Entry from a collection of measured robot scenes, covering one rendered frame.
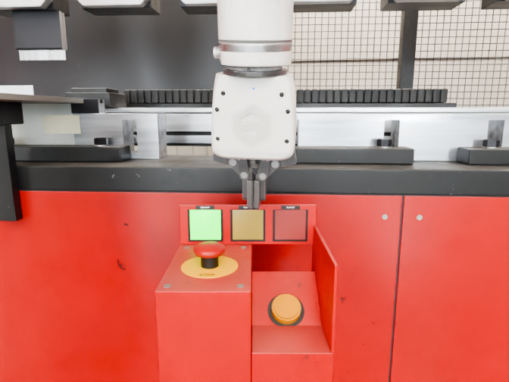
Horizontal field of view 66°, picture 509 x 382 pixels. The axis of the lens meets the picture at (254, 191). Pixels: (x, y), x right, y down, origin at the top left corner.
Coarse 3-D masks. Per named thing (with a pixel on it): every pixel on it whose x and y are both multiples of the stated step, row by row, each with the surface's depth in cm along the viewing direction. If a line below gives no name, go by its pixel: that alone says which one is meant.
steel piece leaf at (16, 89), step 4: (0, 88) 75; (4, 88) 75; (8, 88) 75; (12, 88) 75; (16, 88) 75; (20, 88) 75; (24, 88) 75; (28, 88) 75; (32, 88) 74; (4, 92) 75; (8, 92) 75; (12, 92) 75; (16, 92) 75; (20, 92) 75; (24, 92) 75; (28, 92) 75; (32, 92) 75
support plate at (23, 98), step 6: (0, 96) 58; (6, 96) 59; (12, 96) 60; (18, 96) 62; (24, 96) 63; (30, 96) 65; (36, 96) 66; (42, 96) 68; (48, 96) 70; (54, 96) 72; (24, 102) 76; (30, 102) 76; (36, 102) 76; (42, 102) 76; (48, 102) 76; (54, 102) 76; (60, 102) 76; (66, 102) 76; (72, 102) 78; (78, 102) 80
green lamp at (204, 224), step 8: (192, 216) 57; (200, 216) 57; (208, 216) 57; (216, 216) 57; (192, 224) 57; (200, 224) 57; (208, 224) 57; (216, 224) 57; (192, 232) 57; (200, 232) 57; (208, 232) 57; (216, 232) 57
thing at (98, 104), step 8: (72, 104) 83; (80, 104) 83; (88, 104) 82; (96, 104) 82; (104, 104) 85; (72, 112) 83; (80, 112) 83; (88, 112) 83; (96, 112) 83; (104, 112) 85
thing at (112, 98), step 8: (72, 88) 103; (80, 88) 103; (88, 88) 103; (96, 88) 103; (104, 88) 103; (72, 96) 102; (80, 96) 102; (88, 96) 102; (96, 96) 102; (104, 96) 102; (112, 96) 103; (120, 96) 109; (112, 104) 103; (120, 104) 109
